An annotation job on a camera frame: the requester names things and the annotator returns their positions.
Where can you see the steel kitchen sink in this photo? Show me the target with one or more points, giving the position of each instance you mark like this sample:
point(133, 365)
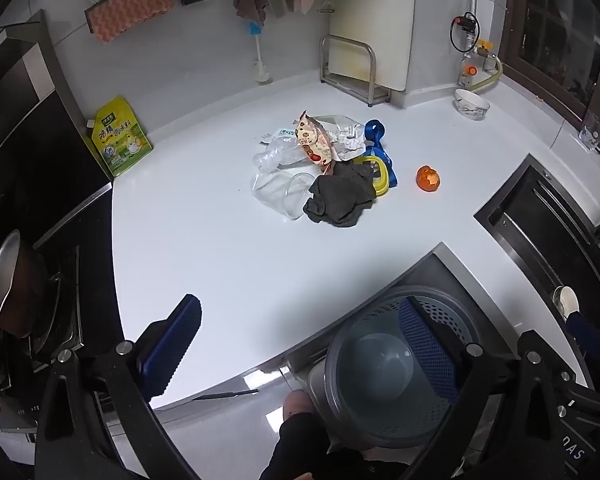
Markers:
point(540, 225)

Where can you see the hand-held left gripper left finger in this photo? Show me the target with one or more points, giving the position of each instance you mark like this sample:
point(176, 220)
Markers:
point(172, 340)

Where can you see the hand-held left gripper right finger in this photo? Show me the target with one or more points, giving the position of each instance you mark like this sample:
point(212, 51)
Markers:
point(430, 355)

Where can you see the orange textured sponge mat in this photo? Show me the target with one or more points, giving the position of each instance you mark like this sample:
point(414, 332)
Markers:
point(130, 7)

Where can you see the clear glass mug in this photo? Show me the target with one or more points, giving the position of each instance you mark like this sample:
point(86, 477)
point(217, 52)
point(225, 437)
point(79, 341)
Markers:
point(595, 135)

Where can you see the blue and white brush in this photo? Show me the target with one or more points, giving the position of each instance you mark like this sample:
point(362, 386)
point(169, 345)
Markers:
point(256, 50)

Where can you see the grey perforated waste bin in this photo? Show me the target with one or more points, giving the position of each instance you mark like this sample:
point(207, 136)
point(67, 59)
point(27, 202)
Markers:
point(380, 355)

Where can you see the clear plastic cup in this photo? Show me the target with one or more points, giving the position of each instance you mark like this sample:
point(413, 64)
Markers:
point(275, 192)

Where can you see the person's leg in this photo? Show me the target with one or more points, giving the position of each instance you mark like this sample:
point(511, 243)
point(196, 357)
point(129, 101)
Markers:
point(300, 440)

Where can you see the crumpled clear plastic film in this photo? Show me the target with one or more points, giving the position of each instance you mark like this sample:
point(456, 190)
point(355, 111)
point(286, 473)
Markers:
point(280, 156)

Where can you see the cream cutting board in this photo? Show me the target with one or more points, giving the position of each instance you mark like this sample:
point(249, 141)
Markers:
point(347, 60)

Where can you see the yellow-green seasoning bag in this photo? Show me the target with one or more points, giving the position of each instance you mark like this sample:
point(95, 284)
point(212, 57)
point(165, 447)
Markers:
point(120, 140)

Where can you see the white patterned bowl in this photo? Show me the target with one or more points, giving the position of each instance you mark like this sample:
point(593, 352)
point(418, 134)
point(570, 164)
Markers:
point(472, 105)

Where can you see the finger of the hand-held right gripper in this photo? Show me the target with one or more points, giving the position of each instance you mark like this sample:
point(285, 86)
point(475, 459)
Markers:
point(586, 335)

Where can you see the white ladle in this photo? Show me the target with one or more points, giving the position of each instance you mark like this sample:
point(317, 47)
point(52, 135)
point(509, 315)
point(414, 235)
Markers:
point(566, 300)

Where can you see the orange peel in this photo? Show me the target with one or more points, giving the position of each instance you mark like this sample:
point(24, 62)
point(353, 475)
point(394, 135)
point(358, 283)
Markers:
point(426, 180)

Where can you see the clear labelled plastic bag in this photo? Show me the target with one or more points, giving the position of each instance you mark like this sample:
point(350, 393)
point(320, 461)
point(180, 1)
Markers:
point(282, 133)

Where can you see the black gas stove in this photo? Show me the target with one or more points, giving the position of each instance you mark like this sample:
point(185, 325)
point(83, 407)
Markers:
point(65, 310)

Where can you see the dark window frame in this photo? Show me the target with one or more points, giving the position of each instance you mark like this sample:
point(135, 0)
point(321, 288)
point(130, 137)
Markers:
point(555, 20)

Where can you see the printed snack wrapper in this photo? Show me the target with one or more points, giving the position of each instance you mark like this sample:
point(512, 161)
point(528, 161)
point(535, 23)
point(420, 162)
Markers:
point(312, 140)

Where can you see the dark grey cloth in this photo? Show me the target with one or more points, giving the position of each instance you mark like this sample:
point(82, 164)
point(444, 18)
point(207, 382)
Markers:
point(337, 195)

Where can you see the metal cooking pot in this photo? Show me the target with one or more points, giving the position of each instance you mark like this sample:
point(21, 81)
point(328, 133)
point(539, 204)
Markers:
point(10, 280)

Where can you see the metal cutting board rack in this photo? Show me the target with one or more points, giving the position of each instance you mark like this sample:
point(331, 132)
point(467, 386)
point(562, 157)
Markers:
point(372, 75)

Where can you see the orange-capped small bottle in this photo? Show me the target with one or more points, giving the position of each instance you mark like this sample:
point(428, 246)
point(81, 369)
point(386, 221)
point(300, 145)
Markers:
point(469, 72)

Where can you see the crumpled white paper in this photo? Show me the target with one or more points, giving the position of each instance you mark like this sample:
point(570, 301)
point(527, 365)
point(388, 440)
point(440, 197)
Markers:
point(349, 141)

